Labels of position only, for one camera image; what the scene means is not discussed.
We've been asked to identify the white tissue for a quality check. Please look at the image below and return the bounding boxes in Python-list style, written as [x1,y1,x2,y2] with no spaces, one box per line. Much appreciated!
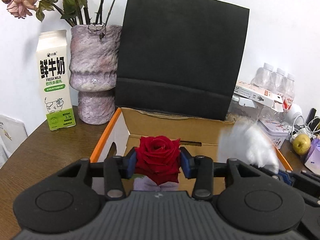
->
[217,119,279,174]

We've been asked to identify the orange cardboard box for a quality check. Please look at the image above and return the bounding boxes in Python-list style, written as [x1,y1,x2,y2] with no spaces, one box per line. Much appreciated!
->
[89,107,293,196]

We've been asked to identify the purple tissue pack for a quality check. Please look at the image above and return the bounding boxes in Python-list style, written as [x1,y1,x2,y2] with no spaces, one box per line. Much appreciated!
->
[304,138,320,175]

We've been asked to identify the yellow green pear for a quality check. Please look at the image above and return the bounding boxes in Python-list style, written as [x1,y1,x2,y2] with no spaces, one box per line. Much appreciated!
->
[292,134,311,155]

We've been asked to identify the clear plastic food container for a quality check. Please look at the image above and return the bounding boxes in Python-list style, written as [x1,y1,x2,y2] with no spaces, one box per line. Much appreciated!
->
[225,94,263,122]

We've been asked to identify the floral tin box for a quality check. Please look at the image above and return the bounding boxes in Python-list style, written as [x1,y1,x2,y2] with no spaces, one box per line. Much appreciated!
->
[257,119,289,149]

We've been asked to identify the white glove box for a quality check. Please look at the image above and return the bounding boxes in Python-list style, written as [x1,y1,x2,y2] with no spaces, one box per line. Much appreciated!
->
[234,81,284,112]

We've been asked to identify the white small device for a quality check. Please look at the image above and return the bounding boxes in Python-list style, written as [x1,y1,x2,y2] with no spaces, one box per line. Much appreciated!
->
[285,102,302,126]

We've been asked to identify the water bottle right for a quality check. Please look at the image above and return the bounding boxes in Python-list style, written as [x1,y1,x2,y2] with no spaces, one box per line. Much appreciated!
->
[283,74,295,111]

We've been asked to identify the water bottle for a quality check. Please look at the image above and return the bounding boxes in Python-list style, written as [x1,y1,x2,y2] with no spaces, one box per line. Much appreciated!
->
[251,63,273,89]
[283,74,295,111]
[270,68,285,96]

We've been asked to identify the white booklet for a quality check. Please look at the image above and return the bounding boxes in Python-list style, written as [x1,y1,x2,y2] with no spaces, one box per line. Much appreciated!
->
[1,115,28,167]

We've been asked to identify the water bottle left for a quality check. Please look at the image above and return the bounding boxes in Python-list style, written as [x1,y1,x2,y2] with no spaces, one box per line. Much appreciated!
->
[251,63,273,89]

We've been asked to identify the water bottle middle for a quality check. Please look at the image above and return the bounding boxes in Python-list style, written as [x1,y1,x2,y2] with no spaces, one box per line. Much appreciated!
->
[270,68,285,96]

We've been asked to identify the black paper bag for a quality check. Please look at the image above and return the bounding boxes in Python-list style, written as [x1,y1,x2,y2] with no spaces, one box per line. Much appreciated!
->
[116,0,249,120]

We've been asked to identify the purple textured vase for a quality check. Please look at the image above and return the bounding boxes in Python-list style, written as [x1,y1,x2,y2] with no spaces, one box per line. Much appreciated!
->
[69,24,122,125]

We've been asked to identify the fresh milk carton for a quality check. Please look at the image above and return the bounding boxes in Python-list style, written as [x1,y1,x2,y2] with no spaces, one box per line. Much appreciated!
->
[36,30,76,131]

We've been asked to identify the dried pink roses bouquet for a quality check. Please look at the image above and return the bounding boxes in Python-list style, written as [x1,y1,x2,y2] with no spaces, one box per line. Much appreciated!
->
[1,0,116,27]

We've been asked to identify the white cables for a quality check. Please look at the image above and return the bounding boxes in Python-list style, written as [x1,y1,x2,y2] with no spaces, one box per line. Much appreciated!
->
[288,113,320,143]

